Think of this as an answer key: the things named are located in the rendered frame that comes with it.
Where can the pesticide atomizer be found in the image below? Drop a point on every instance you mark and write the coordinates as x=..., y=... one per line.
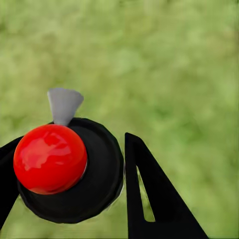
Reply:
x=71, y=169

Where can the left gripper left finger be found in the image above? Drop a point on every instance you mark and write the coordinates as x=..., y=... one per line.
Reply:
x=8, y=181

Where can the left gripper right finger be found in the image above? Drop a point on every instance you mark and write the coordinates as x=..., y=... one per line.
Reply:
x=174, y=220

